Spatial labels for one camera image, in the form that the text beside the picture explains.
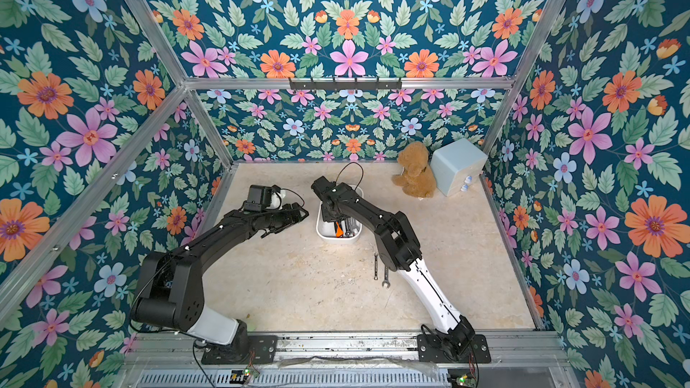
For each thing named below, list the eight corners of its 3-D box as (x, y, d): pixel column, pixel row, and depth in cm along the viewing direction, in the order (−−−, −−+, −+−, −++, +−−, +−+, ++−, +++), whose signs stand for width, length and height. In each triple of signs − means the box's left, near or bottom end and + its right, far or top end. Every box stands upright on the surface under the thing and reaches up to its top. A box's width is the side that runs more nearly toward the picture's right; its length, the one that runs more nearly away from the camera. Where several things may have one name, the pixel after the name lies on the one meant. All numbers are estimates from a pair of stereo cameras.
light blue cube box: (443, 202, 109) (453, 176, 97) (421, 178, 117) (428, 152, 105) (478, 184, 115) (492, 158, 103) (455, 163, 123) (465, 136, 111)
